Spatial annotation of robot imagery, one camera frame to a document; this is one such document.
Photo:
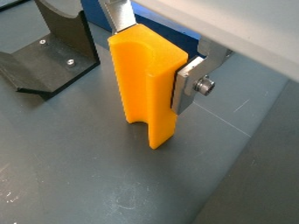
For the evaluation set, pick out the black curved fixture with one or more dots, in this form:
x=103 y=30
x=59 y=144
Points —
x=52 y=62

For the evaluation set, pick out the yellow arch block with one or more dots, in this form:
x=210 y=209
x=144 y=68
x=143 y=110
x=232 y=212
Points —
x=146 y=61

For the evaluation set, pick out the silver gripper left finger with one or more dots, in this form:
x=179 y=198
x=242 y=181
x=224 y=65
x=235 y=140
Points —
x=119 y=13

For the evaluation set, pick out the blue shape sorter board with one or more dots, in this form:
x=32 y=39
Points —
x=174 y=32

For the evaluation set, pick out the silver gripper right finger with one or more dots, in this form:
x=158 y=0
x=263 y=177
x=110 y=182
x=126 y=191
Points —
x=192 y=75

